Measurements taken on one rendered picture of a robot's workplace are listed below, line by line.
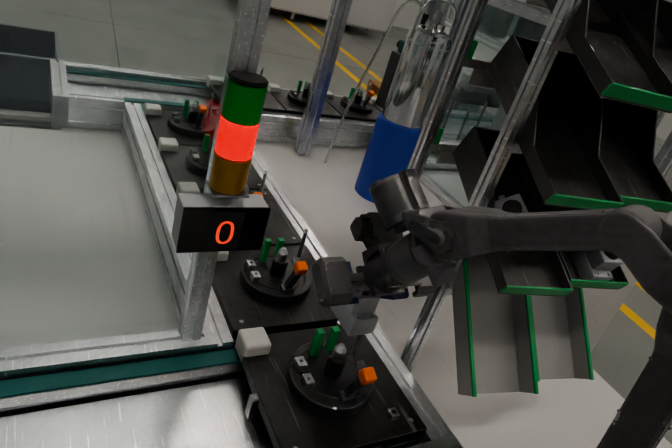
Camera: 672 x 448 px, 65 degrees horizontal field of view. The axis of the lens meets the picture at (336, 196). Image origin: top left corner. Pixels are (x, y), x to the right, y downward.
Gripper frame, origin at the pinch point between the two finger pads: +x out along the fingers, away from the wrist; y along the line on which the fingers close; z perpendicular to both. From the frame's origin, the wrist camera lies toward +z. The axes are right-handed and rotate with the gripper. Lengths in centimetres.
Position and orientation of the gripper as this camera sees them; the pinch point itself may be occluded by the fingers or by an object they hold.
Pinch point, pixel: (359, 287)
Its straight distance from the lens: 79.0
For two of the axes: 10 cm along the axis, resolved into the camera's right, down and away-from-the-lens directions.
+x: -4.6, 4.2, 7.8
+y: -8.6, -0.1, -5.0
